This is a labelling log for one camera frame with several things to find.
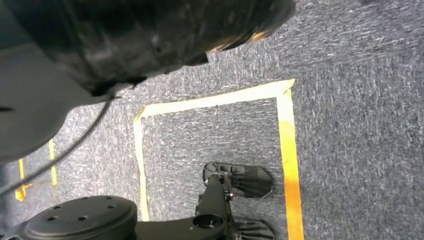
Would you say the black robot leg linkage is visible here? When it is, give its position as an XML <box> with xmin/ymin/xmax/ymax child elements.
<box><xmin>0</xmin><ymin>174</ymin><xmax>234</xmax><ymax>240</ymax></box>

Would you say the black ribbed robot foot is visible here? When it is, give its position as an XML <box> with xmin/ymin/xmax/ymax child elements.
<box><xmin>231</xmin><ymin>216</ymin><xmax>276</xmax><ymax>240</ymax></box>
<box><xmin>202</xmin><ymin>161</ymin><xmax>274</xmax><ymax>200</ymax></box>

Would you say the black camera cable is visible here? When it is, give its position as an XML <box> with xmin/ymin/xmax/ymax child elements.
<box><xmin>0</xmin><ymin>99</ymin><xmax>113</xmax><ymax>197</ymax></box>

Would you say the yellow floor tape square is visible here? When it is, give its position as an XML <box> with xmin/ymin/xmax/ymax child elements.
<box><xmin>14</xmin><ymin>139</ymin><xmax>59</xmax><ymax>202</ymax></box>
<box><xmin>133</xmin><ymin>78</ymin><xmax>306</xmax><ymax>240</ymax></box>

